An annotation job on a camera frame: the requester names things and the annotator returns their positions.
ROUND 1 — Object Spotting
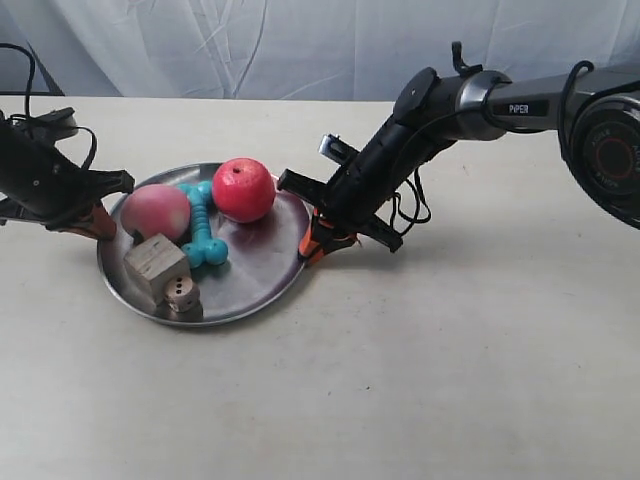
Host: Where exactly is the round steel plate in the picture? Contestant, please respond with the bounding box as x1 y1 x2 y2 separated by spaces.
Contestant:
97 191 311 328

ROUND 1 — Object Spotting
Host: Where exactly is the red toy apple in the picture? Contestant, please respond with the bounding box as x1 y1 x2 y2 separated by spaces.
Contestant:
212 157 276 224

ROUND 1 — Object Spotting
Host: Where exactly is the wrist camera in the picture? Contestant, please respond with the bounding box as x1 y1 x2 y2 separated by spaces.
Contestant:
318 134 360 165
26 107 79 145

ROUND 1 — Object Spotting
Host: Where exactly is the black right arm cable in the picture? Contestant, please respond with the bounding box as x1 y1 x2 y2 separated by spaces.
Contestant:
387 40 596 236

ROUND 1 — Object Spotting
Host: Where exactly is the small wooden die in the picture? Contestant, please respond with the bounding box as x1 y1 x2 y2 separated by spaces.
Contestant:
164 276 200 313

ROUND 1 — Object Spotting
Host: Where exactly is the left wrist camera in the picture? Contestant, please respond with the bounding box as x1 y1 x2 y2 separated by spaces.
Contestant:
26 107 79 145

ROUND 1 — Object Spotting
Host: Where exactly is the teal rubber bone toy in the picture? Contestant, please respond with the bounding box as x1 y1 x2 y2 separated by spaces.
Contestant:
178 181 229 269

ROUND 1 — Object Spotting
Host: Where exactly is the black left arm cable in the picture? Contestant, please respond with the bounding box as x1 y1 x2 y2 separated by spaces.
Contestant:
0 42 100 174

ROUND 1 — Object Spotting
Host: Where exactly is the wooden cube block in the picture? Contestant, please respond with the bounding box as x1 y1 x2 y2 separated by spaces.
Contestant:
123 234 191 306

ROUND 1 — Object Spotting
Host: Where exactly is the white backdrop cloth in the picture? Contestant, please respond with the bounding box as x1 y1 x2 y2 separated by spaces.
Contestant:
1 1 639 101

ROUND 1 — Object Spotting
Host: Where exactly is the pink toy peach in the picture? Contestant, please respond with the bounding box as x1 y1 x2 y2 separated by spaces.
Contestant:
120 184 191 241

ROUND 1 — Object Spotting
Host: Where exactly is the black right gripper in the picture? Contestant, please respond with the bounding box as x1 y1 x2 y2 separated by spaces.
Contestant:
277 124 404 264

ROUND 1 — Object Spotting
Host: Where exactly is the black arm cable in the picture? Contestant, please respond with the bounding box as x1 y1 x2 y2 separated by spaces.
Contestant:
387 40 596 236
0 42 100 174

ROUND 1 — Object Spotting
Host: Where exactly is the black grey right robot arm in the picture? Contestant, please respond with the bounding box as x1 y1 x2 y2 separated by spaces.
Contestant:
277 60 639 264

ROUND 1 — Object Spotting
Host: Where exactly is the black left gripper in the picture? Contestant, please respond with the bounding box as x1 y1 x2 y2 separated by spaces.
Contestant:
1 129 135 241

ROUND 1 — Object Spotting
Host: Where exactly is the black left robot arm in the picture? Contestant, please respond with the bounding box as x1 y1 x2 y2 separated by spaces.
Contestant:
1 108 135 241

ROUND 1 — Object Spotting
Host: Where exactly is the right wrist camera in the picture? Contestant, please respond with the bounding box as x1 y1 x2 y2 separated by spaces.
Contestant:
318 134 360 165

